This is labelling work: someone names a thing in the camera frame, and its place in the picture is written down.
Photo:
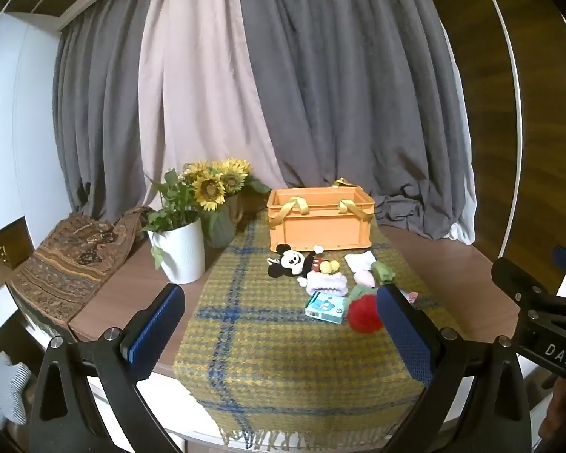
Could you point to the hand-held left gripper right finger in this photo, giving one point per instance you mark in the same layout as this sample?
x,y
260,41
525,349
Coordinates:
x,y
405,335

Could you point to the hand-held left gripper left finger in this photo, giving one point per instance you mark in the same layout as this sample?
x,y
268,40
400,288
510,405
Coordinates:
x,y
154,328

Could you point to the pink egg-shaped sponge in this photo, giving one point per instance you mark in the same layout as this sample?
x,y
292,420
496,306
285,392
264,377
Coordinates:
x,y
363,277

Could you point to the black white mouse plush toy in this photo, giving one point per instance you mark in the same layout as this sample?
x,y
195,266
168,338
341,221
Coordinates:
x,y
290,259

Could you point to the small pink white cloth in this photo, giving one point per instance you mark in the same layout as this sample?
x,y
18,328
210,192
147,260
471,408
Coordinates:
x,y
413,297

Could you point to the red knitted strawberry toy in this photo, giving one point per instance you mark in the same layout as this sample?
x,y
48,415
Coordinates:
x,y
364,315

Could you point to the green plush toy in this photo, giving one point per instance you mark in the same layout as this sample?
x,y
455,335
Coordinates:
x,y
383,272

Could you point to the white sheer curtain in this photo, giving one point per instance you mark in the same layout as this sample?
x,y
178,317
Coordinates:
x,y
463,232

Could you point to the green plant in white pot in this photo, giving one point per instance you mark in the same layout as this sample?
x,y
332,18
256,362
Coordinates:
x,y
181,255

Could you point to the teal tissue pack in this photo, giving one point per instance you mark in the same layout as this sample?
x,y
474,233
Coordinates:
x,y
325,306

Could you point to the white folded cloth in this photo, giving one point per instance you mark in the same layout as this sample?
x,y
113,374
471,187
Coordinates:
x,y
360,260

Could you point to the white pink fluffy headband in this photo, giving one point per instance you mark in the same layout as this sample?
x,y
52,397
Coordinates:
x,y
325,284

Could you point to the brown paisley cloth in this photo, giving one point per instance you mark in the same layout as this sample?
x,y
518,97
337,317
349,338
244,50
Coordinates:
x,y
75,264

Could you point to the yellow blue plaid blanket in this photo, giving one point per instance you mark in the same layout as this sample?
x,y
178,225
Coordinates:
x,y
273,368

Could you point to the sunflower bouquet in grey vase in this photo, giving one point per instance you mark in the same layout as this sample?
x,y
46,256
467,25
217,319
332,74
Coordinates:
x,y
210,188

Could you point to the striped star cushion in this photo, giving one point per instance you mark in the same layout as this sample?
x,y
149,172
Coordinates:
x,y
4,387

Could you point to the white vertical strip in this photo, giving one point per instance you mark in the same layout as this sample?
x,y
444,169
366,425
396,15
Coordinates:
x,y
516,80

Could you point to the grey curtain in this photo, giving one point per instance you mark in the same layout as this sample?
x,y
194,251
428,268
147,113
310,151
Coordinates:
x,y
99,118
358,80

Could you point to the white wardrobe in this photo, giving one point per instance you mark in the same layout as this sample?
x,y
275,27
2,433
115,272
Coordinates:
x,y
19,127

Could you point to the pale pink curtain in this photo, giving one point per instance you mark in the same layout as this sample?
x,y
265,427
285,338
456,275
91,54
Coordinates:
x,y
193,80

